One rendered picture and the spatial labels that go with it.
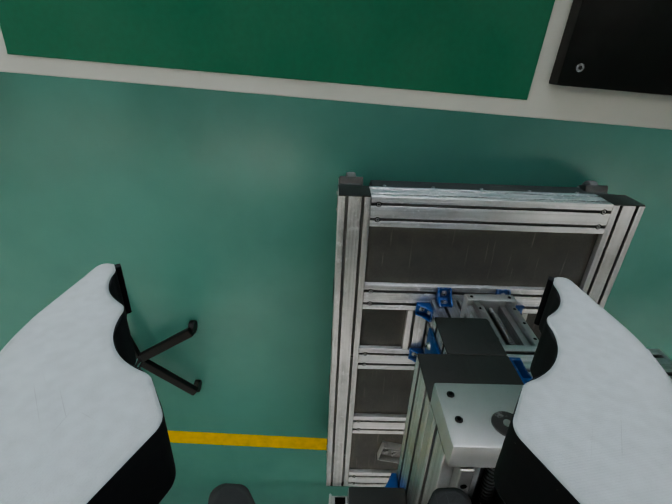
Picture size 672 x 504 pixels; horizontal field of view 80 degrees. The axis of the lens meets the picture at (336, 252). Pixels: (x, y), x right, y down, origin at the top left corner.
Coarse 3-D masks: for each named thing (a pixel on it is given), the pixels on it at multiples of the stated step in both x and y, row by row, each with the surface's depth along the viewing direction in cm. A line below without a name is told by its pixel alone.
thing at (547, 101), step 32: (0, 32) 45; (0, 64) 47; (32, 64) 47; (64, 64) 47; (96, 64) 47; (544, 64) 47; (288, 96) 49; (320, 96) 49; (352, 96) 49; (384, 96) 49; (416, 96) 49; (448, 96) 49; (480, 96) 49; (544, 96) 49; (576, 96) 49; (608, 96) 49; (640, 96) 49
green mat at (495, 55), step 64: (0, 0) 44; (64, 0) 44; (128, 0) 44; (192, 0) 44; (256, 0) 44; (320, 0) 44; (384, 0) 44; (448, 0) 44; (512, 0) 44; (128, 64) 47; (192, 64) 47; (256, 64) 47; (320, 64) 47; (384, 64) 47; (448, 64) 47; (512, 64) 47
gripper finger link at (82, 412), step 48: (96, 288) 10; (48, 336) 8; (96, 336) 9; (0, 384) 7; (48, 384) 7; (96, 384) 7; (144, 384) 7; (0, 432) 6; (48, 432) 6; (96, 432) 6; (144, 432) 6; (0, 480) 6; (48, 480) 6; (96, 480) 6; (144, 480) 6
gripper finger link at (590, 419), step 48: (576, 288) 11; (576, 336) 9; (624, 336) 9; (528, 384) 8; (576, 384) 8; (624, 384) 8; (528, 432) 7; (576, 432) 7; (624, 432) 7; (528, 480) 7; (576, 480) 6; (624, 480) 6
